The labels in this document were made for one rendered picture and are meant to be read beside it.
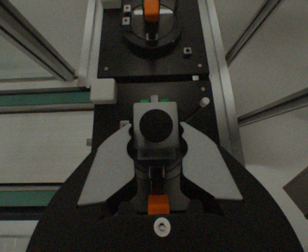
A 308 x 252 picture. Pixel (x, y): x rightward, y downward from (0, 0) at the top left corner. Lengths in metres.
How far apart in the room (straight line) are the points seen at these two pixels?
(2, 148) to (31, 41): 0.27
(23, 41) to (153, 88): 0.21
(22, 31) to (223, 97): 0.35
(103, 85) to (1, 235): 0.33
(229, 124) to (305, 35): 0.52
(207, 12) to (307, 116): 0.41
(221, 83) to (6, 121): 0.52
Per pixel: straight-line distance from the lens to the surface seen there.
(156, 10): 0.23
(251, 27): 0.35
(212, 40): 0.39
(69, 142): 0.34
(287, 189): 0.29
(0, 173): 0.45
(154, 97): 0.17
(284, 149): 0.49
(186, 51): 0.31
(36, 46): 0.28
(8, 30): 0.27
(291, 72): 0.61
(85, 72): 0.33
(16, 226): 0.36
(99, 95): 0.25
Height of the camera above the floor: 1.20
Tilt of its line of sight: 78 degrees down
